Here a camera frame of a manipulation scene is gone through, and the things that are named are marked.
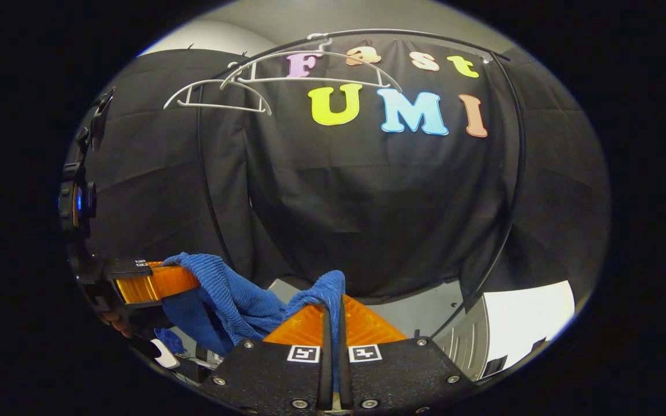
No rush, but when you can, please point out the black metal clothes rack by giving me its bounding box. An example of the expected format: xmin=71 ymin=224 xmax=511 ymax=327
xmin=197 ymin=29 xmax=527 ymax=341

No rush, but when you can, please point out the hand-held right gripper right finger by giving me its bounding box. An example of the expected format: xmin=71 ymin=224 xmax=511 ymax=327
xmin=339 ymin=295 xmax=478 ymax=416

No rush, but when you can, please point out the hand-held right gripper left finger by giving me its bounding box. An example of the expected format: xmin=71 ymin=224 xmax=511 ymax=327
xmin=200 ymin=303 xmax=334 ymax=416

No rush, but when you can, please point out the black backdrop cloth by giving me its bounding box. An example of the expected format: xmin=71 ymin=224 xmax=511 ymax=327
xmin=70 ymin=36 xmax=611 ymax=315

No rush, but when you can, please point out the white plastic clothes hanger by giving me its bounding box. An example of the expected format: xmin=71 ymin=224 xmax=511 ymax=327
xmin=219 ymin=35 xmax=403 ymax=93
xmin=164 ymin=61 xmax=273 ymax=116

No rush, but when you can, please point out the blue corduroy jacket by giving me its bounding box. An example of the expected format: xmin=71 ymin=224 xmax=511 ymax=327
xmin=154 ymin=252 xmax=346 ymax=356

